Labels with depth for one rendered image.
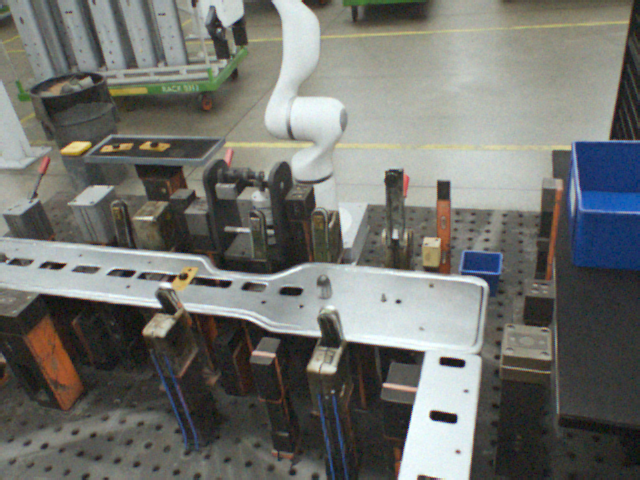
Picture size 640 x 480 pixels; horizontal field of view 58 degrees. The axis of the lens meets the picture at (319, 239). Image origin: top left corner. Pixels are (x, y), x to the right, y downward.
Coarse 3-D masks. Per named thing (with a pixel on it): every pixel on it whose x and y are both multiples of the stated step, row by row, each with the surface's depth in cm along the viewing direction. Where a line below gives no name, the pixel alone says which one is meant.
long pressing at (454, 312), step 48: (0, 240) 158; (0, 288) 140; (48, 288) 137; (96, 288) 134; (144, 288) 132; (192, 288) 129; (240, 288) 127; (336, 288) 123; (384, 288) 121; (432, 288) 119; (480, 288) 117; (384, 336) 109; (432, 336) 108; (480, 336) 107
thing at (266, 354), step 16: (256, 352) 111; (272, 352) 111; (256, 368) 110; (272, 368) 110; (256, 384) 113; (272, 384) 112; (288, 384) 118; (272, 400) 115; (288, 400) 121; (272, 416) 119; (288, 416) 121; (272, 432) 122; (288, 432) 122; (288, 448) 123
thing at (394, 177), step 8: (392, 168) 119; (400, 168) 119; (392, 176) 116; (400, 176) 118; (392, 184) 116; (400, 184) 119; (392, 192) 121; (400, 192) 119; (392, 200) 122; (400, 200) 120; (392, 208) 123; (400, 208) 121; (392, 216) 123; (400, 216) 122; (392, 224) 124; (400, 224) 123; (400, 232) 123; (400, 240) 124
